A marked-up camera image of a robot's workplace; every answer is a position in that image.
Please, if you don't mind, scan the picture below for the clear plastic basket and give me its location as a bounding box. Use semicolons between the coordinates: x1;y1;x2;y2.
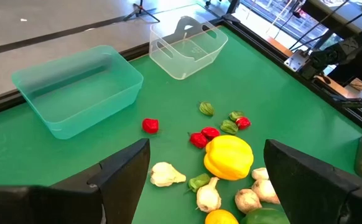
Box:
149;15;229;81

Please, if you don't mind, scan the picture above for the silver mounting plate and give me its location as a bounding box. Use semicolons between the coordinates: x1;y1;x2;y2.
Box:
284;49;310;73

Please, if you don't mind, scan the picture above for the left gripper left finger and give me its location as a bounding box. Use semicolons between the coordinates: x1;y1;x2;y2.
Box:
0;138;151;224

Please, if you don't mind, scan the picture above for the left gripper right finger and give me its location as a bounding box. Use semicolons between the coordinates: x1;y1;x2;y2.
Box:
263;139;362;224

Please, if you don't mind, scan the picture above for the teal translucent plastic basket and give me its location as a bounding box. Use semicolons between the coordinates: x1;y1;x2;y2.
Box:
11;45;144;140

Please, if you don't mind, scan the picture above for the green table mat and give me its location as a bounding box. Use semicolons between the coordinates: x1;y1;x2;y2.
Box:
0;26;362;224

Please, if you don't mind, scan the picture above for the yellow bell pepper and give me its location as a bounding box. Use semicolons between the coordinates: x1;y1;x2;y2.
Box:
203;134;254;182

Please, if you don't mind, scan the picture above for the black tripod stand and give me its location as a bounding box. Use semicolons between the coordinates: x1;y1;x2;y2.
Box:
123;0;161;23

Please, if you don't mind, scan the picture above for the green bell pepper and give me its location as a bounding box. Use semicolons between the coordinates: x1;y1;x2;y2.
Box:
240;207;290;224

